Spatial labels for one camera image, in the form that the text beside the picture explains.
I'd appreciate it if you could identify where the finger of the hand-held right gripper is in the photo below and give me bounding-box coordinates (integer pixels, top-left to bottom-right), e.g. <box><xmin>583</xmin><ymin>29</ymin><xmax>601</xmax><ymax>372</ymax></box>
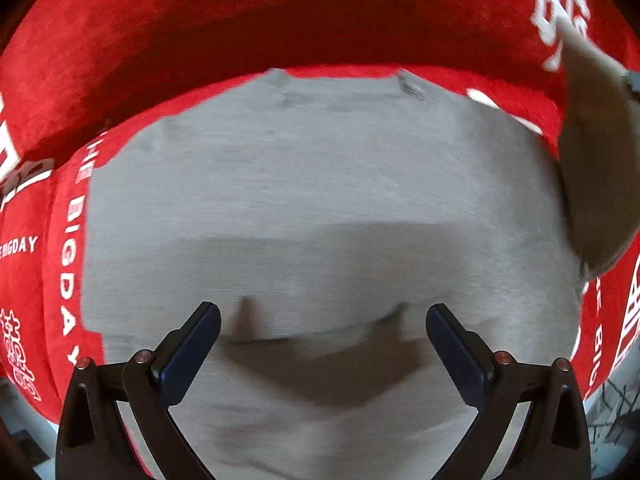
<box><xmin>621</xmin><ymin>71</ymin><xmax>640</xmax><ymax>107</ymax></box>

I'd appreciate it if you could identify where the grey fleece garment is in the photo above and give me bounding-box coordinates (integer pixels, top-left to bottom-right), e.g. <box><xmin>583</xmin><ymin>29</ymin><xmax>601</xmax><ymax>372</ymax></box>
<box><xmin>80</xmin><ymin>17</ymin><xmax>640</xmax><ymax>480</ymax></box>

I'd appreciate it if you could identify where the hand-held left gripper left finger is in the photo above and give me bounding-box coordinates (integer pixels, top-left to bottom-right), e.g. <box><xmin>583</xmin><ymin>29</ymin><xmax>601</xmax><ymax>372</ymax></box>
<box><xmin>55</xmin><ymin>301</ymin><xmax>222</xmax><ymax>480</ymax></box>

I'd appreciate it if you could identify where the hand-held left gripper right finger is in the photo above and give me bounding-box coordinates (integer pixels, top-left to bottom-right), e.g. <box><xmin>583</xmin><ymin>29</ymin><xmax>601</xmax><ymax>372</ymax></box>
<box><xmin>426</xmin><ymin>304</ymin><xmax>592</xmax><ymax>480</ymax></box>

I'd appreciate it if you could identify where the red printed sofa cover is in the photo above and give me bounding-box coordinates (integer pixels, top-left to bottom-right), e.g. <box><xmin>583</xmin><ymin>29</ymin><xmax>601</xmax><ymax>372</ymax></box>
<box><xmin>0</xmin><ymin>0</ymin><xmax>640</xmax><ymax>428</ymax></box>

